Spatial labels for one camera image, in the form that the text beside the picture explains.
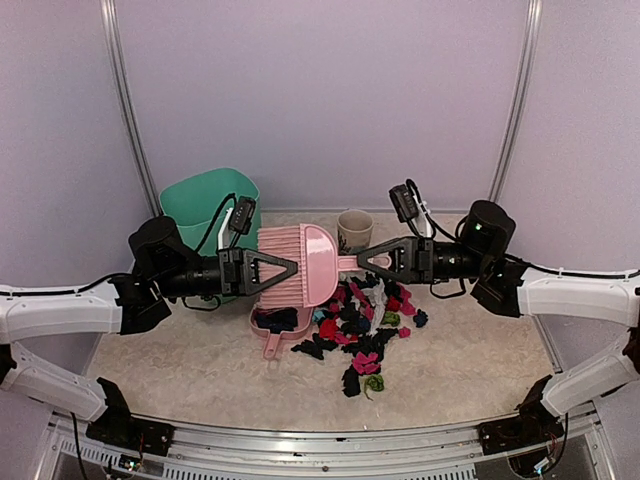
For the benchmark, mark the pink dustpan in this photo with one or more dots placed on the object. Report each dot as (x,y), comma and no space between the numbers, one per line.
(277,326)

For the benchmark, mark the pink hand brush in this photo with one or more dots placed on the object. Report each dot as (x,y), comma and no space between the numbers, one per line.
(319,265)

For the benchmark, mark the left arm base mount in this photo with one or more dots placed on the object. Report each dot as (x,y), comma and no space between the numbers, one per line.
(117,426)

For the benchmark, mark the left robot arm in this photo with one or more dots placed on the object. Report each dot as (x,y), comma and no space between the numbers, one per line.
(165,270)

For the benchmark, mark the right aluminium corner post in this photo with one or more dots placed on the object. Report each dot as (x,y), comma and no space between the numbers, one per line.
(518,99)

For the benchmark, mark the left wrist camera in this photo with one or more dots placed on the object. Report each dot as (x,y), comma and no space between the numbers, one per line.
(236,222)

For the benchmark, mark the aluminium corner post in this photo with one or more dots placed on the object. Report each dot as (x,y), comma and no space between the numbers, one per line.
(118,65)
(518,99)

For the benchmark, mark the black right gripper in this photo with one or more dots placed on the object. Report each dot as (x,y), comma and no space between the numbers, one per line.
(412,260)

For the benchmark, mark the aluminium front rail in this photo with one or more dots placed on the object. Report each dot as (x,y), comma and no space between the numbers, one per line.
(201,452)

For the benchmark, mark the pile of paper scraps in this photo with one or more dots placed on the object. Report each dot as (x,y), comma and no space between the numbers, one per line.
(361,317)

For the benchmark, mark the left aluminium corner post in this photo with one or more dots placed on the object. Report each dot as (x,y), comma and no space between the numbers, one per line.
(118,65)

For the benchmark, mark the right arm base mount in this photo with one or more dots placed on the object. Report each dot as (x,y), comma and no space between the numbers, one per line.
(532,425)

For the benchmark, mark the beige printed cup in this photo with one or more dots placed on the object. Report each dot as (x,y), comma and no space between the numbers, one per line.
(354,231)

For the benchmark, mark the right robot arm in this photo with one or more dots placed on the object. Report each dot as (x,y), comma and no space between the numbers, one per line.
(511,287)

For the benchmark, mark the green paper scrap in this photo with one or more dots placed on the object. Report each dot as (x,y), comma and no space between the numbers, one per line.
(373,383)

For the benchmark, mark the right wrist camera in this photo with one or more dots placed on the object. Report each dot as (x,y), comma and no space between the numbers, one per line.
(411,209)

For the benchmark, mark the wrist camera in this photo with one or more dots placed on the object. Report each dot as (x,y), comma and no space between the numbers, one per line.
(236,222)
(411,209)

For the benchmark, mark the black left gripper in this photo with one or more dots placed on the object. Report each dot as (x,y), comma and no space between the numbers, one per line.
(235,261)

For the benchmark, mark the mint green waste bin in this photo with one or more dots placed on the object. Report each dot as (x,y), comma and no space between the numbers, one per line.
(199,205)

